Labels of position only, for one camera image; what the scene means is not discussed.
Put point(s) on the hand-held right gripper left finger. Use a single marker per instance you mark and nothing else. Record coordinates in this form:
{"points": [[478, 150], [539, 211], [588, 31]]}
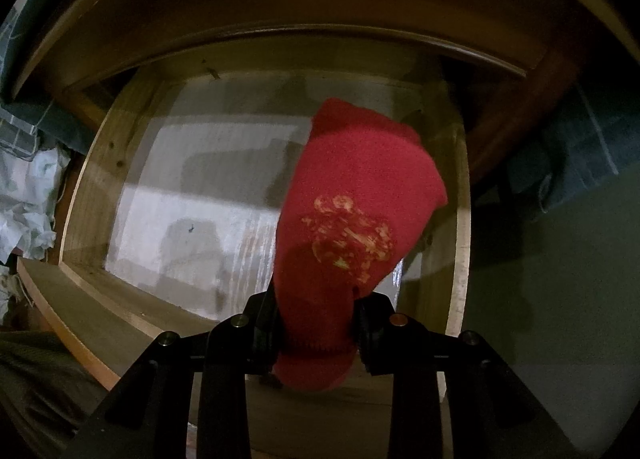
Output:
{"points": [[260, 334]]}

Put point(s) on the olive fabric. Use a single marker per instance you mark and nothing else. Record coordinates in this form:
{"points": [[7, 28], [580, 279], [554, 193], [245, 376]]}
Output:
{"points": [[40, 379]]}

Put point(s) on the white crumpled plastic bag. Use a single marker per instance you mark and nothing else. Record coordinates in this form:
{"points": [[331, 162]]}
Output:
{"points": [[30, 199]]}

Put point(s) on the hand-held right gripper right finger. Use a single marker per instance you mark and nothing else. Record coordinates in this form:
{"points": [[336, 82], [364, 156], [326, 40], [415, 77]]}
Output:
{"points": [[372, 339]]}

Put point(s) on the wooden drawer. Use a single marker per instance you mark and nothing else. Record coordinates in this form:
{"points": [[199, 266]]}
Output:
{"points": [[90, 189]]}

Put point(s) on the red sock with gold print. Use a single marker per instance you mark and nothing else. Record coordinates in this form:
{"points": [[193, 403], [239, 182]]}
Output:
{"points": [[350, 189]]}

